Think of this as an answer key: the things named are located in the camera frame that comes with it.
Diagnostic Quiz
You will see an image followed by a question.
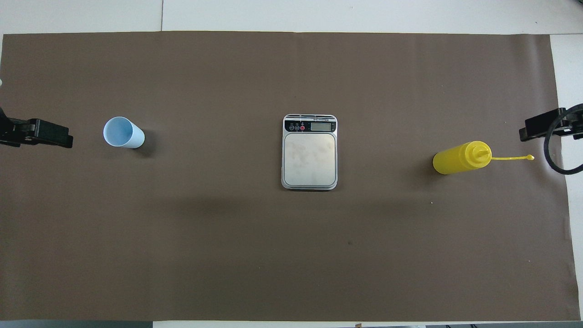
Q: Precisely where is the light blue plastic cup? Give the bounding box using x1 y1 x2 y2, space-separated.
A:
103 117 145 149

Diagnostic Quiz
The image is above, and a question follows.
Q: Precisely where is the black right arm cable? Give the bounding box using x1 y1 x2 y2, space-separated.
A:
544 104 583 175

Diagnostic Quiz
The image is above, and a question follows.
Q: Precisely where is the brown table mat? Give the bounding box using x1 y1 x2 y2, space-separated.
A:
0 31 581 322

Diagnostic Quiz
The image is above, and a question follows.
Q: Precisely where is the yellow squeeze bottle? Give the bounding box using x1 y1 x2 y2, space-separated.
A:
432 141 535 175

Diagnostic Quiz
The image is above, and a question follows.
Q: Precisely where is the silver digital kitchen scale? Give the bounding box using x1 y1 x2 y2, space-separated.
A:
281 114 338 190

